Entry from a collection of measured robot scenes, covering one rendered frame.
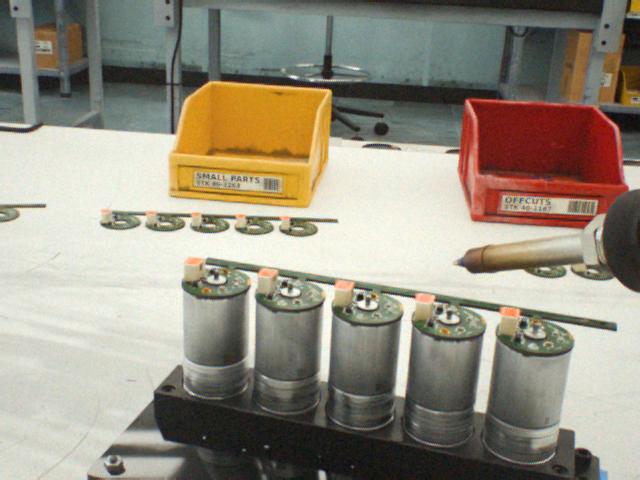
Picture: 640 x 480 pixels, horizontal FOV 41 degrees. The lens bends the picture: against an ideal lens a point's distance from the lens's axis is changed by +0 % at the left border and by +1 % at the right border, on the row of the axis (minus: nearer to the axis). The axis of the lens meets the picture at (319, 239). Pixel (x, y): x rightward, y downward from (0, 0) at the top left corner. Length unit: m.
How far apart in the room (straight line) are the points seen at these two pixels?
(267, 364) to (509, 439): 0.09
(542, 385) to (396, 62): 4.45
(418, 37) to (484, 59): 0.37
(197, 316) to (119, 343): 0.10
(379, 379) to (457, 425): 0.03
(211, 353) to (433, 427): 0.08
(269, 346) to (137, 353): 0.11
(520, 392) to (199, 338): 0.11
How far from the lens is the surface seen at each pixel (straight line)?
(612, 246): 0.20
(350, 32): 4.70
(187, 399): 0.32
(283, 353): 0.30
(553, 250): 0.23
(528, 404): 0.29
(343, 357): 0.29
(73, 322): 0.42
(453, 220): 0.57
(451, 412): 0.29
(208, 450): 0.31
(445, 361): 0.28
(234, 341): 0.31
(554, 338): 0.29
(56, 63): 4.60
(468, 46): 4.71
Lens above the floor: 0.94
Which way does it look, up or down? 21 degrees down
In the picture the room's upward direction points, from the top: 3 degrees clockwise
